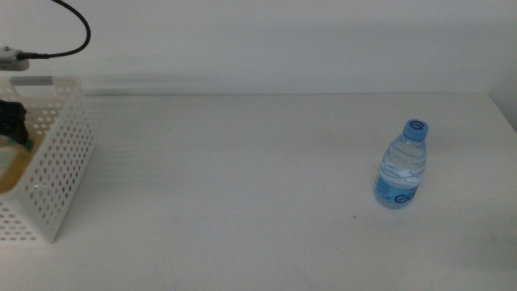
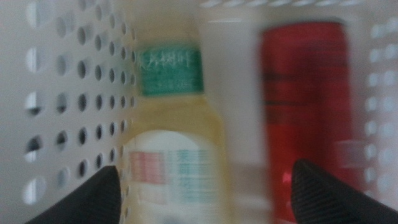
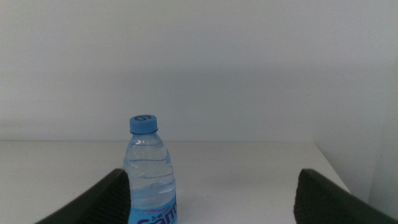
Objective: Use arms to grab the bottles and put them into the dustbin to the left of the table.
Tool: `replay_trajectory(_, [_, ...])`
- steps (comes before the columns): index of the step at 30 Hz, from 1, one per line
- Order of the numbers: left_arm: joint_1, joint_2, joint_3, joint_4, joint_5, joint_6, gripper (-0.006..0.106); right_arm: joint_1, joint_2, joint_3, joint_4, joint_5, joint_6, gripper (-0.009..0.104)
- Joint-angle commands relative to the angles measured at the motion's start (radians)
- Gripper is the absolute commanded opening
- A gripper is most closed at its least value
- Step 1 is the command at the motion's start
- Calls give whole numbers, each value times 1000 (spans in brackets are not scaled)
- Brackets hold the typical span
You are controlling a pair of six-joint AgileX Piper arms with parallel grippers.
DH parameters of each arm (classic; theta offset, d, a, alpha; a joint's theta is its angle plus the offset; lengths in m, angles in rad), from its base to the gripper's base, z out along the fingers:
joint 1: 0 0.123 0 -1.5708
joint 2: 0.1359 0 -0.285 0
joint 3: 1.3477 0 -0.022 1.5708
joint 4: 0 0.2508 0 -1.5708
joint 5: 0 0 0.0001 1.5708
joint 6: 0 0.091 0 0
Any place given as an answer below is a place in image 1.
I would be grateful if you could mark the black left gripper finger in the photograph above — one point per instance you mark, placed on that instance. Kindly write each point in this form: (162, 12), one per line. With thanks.
(14, 119)

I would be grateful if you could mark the yellow tea bottle white cap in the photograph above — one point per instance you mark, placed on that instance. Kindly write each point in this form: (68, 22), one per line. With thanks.
(12, 174)

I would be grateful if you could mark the small water bottle blue cap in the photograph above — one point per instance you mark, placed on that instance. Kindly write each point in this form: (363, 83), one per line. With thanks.
(400, 174)

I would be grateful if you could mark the white perforated plastic basket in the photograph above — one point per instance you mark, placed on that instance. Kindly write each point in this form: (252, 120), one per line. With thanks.
(68, 83)

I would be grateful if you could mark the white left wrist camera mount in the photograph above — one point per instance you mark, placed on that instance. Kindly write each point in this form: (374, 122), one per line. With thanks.
(12, 60)

